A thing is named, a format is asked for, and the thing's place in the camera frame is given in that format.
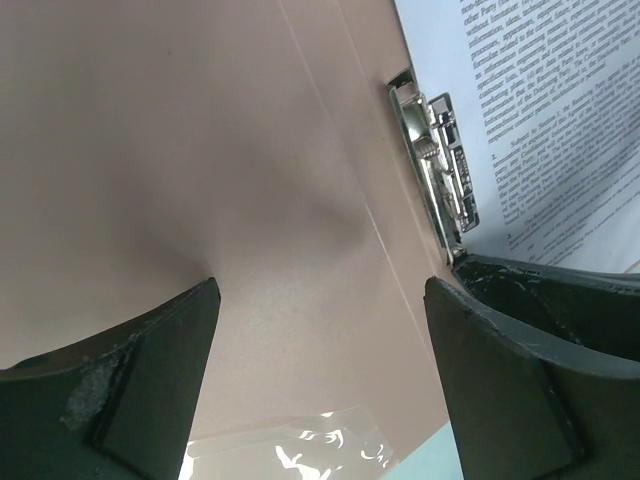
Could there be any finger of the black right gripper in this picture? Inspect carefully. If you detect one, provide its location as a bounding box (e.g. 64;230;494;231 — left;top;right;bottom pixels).
452;254;639;373

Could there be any printed text paper sheet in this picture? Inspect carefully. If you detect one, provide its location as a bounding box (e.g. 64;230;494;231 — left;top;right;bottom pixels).
396;0;639;274

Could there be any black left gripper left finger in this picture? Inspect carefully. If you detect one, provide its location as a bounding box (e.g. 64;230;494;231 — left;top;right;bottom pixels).
1;277;220;479

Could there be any metal folder clip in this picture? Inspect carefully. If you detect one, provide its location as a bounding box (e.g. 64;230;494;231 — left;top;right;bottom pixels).
387;69;480;267

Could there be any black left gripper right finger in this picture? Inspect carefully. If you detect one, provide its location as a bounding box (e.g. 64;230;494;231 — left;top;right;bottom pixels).
425;278;639;479

